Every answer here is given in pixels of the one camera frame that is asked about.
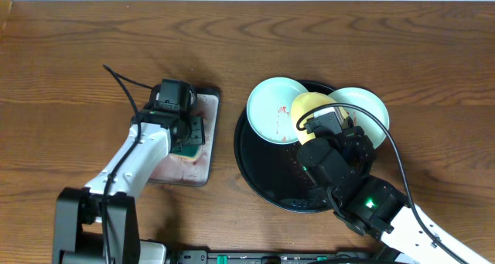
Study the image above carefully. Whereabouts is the green scouring sponge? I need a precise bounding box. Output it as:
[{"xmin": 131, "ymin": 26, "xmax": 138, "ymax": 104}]
[{"xmin": 172, "ymin": 146, "xmax": 201, "ymax": 162}]

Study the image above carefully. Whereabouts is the pale yellow plate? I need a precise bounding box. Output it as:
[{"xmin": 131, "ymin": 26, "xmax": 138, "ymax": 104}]
[{"xmin": 290, "ymin": 92, "xmax": 350, "ymax": 145}]

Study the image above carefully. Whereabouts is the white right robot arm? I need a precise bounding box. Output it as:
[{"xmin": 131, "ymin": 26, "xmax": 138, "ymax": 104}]
[{"xmin": 295, "ymin": 108, "xmax": 486, "ymax": 263}]

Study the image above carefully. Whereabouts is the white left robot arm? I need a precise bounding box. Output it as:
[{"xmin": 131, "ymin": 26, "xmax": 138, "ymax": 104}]
[{"xmin": 52, "ymin": 80, "xmax": 205, "ymax": 263}]

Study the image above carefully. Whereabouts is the black rectangular soapy tray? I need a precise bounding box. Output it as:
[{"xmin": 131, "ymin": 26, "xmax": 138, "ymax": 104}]
[{"xmin": 148, "ymin": 87, "xmax": 220, "ymax": 187}]

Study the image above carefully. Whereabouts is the black round tray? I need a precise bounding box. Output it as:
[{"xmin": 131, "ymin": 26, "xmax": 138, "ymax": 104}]
[{"xmin": 233, "ymin": 80, "xmax": 375, "ymax": 214}]

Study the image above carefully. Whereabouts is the right mint green plate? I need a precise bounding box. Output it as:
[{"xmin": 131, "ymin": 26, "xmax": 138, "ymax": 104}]
[{"xmin": 329, "ymin": 87, "xmax": 390, "ymax": 149}]

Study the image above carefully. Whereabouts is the mint green plate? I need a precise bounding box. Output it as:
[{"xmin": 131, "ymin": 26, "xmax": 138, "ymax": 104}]
[
  {"xmin": 329, "ymin": 87, "xmax": 390, "ymax": 149},
  {"xmin": 246, "ymin": 77, "xmax": 308, "ymax": 145}
]

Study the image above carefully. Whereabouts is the left mint green plate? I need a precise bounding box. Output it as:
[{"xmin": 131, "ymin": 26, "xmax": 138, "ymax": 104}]
[{"xmin": 246, "ymin": 77, "xmax": 308, "ymax": 145}]

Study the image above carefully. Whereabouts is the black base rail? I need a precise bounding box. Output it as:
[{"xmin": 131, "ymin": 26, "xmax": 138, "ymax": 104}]
[{"xmin": 165, "ymin": 250, "xmax": 386, "ymax": 264}]

